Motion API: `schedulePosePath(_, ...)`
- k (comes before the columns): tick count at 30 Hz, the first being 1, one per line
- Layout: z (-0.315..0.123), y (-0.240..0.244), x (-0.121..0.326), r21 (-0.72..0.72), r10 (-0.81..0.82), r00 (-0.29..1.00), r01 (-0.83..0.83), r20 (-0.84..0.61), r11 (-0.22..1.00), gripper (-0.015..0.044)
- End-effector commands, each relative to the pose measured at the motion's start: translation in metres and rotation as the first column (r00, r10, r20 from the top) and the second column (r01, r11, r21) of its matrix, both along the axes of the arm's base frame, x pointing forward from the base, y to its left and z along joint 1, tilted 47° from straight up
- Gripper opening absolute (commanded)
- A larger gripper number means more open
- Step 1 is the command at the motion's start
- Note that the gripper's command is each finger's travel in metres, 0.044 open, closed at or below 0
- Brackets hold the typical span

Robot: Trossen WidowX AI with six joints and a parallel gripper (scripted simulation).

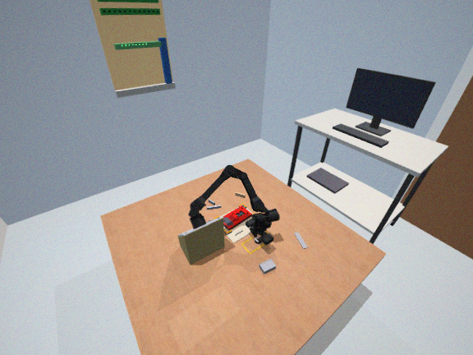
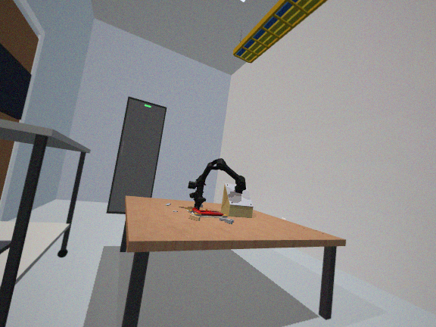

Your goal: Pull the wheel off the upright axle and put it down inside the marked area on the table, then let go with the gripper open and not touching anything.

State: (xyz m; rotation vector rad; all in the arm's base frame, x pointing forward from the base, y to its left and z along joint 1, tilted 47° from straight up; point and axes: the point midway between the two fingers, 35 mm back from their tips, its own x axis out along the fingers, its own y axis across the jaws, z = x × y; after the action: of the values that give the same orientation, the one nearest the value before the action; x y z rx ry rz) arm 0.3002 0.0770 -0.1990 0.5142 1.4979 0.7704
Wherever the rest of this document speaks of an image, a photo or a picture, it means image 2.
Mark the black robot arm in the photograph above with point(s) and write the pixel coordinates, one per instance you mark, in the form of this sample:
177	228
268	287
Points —
220	165

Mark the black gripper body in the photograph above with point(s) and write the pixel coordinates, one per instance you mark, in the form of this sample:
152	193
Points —
200	197

